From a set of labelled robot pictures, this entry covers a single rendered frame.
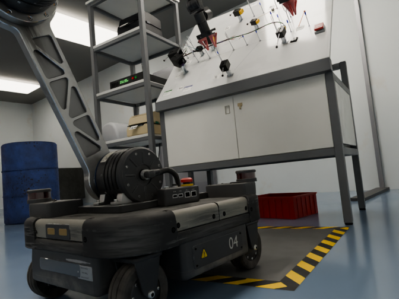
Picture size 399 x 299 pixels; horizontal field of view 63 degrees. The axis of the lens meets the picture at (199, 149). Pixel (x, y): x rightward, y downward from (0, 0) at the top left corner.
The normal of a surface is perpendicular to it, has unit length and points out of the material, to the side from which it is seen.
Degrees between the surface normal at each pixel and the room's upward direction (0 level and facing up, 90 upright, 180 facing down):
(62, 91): 90
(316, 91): 90
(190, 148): 90
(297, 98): 90
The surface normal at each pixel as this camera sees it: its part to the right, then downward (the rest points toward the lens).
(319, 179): -0.64, 0.00
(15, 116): 0.76, -0.13
